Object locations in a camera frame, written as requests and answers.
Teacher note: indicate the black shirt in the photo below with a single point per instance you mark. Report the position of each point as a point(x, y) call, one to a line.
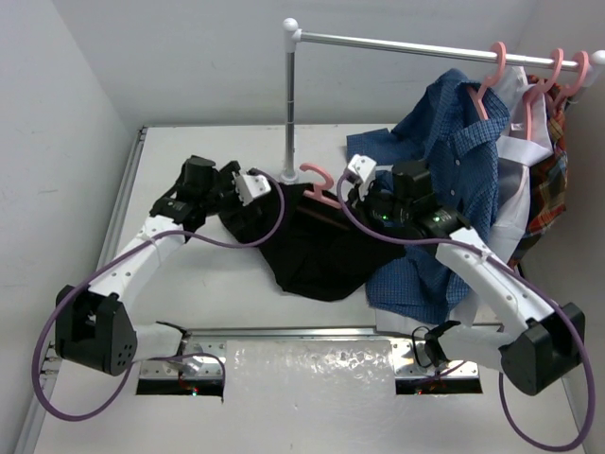
point(317, 253)

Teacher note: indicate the white shirt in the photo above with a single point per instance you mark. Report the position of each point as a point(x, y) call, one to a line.
point(515, 156)

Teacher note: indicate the white front cover board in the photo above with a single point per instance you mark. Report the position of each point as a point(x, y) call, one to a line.
point(303, 397)

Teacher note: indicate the silver and white clothes rack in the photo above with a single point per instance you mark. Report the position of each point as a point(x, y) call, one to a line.
point(587, 69)

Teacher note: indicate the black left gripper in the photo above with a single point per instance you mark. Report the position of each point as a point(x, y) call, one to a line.
point(228, 184)

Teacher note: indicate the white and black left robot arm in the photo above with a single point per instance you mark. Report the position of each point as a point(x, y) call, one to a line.
point(94, 328)

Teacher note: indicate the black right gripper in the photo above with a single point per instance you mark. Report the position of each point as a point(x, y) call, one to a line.
point(359, 202)

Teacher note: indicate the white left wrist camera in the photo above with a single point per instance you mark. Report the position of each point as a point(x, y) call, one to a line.
point(250, 188)

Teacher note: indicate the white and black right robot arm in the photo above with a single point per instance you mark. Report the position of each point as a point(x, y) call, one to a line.
point(540, 341)

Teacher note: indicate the red plaid shirt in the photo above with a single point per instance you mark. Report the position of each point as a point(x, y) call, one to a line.
point(548, 181)

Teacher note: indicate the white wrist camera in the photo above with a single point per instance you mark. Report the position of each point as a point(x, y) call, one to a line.
point(250, 188)
point(361, 171)

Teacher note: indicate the pink hanger holding blue shirt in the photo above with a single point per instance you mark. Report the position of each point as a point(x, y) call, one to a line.
point(489, 81)

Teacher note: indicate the pink hanger holding white shirt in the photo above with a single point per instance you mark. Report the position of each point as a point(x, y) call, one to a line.
point(321, 186)

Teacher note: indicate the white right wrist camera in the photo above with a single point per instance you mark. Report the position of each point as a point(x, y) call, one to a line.
point(361, 171)

